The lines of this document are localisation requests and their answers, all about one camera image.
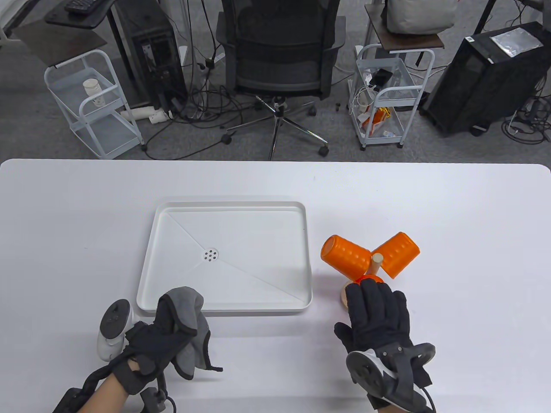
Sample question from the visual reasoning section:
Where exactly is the grey fabric bag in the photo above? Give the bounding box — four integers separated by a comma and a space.
381, 0, 457, 35

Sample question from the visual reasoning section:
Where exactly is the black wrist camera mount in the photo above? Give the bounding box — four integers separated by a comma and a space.
54, 387, 87, 413
372, 394, 431, 413

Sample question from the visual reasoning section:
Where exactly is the white paper cup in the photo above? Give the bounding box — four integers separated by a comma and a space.
83, 79, 107, 107

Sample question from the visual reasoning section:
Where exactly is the wooden cup rack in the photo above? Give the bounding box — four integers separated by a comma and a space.
340, 253, 384, 309

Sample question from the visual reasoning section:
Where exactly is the person's left hand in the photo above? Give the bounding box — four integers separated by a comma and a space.
113, 297, 198, 395

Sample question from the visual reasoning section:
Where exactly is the white floor power strip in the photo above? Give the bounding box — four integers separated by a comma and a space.
120, 107, 173, 125

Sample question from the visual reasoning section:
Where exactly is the black keyboard shelf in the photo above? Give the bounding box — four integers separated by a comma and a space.
45, 0, 117, 30

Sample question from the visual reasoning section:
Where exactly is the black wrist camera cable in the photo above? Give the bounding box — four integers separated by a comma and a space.
420, 385, 437, 413

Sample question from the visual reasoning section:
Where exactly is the green grey hand towel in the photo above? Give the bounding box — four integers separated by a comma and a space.
166, 287, 223, 380

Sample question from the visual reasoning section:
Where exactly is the person's right hand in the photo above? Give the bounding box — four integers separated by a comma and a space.
334, 280, 415, 354

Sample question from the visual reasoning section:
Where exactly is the black computer tower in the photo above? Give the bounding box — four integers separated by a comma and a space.
420, 22, 551, 137
108, 0, 189, 110

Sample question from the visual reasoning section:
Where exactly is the person's left forearm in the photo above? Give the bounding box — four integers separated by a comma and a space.
84, 361, 132, 413

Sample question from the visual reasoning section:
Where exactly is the silver foil pouch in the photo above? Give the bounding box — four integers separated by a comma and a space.
490, 27, 544, 57

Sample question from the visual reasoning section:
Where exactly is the black office chair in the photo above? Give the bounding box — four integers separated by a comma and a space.
215, 0, 346, 160

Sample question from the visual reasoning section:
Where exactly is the tangle of black cables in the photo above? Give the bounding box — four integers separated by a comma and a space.
144, 84, 267, 151

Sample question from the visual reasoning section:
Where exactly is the white drain tray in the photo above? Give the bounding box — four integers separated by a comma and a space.
136, 201, 312, 317

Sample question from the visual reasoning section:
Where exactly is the orange snack packet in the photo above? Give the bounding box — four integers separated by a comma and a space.
361, 107, 391, 134

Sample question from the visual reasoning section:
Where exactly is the dark brown side table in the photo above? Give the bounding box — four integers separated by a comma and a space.
12, 19, 108, 68
365, 3, 445, 54

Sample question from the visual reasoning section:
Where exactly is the black keyboard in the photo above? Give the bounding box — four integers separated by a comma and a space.
65, 0, 99, 15

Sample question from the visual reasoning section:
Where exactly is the white wire utility cart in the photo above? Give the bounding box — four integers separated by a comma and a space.
348, 44, 435, 150
44, 49, 148, 160

